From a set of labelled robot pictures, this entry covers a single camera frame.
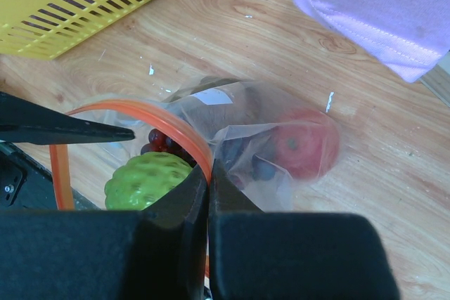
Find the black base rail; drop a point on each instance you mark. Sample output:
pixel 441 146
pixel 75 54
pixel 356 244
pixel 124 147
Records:
pixel 25 184

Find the pink shirt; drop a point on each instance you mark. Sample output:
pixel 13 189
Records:
pixel 407 36

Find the red apple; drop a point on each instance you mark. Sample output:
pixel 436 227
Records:
pixel 307 143

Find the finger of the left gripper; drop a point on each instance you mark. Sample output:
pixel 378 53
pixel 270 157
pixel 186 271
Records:
pixel 26 122

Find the green custard apple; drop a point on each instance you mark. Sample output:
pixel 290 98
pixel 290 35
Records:
pixel 143 180

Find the black grape bunch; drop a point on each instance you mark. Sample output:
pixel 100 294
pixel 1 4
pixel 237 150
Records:
pixel 249 159

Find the clear zip top bag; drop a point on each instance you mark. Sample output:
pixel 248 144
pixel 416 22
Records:
pixel 199 118

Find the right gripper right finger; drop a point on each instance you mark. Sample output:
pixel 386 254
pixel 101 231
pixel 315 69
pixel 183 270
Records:
pixel 291 255

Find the wooden clothes rack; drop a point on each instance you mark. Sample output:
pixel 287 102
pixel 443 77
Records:
pixel 437 80

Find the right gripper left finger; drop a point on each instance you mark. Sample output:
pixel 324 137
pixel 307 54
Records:
pixel 157 253

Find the dark grape bunch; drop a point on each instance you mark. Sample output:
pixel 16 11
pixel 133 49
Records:
pixel 159 142

